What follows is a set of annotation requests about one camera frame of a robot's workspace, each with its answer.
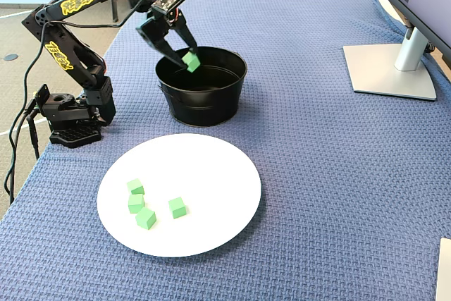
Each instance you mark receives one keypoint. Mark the black metal stool frame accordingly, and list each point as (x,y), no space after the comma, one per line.
(114,10)

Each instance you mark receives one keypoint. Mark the silver monitor stand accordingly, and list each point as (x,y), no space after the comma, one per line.
(387,75)

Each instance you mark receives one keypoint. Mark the black metal bucket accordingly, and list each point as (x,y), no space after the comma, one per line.
(204,110)

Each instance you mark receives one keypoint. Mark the white flat sheet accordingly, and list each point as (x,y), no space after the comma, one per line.
(444,273)

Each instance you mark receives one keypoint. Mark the white round plate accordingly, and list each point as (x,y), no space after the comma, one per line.
(194,237)

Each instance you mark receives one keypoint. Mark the round floor outlet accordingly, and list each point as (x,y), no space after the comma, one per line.
(10,57)

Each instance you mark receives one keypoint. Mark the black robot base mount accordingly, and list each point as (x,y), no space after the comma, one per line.
(70,114)

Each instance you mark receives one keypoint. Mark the green cube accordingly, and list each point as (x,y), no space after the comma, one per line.
(135,186)
(145,219)
(177,208)
(192,62)
(136,204)

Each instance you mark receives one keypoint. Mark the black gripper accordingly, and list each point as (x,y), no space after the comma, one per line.
(159,32)

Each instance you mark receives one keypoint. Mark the blue woven cloth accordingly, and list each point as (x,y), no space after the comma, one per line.
(317,174)

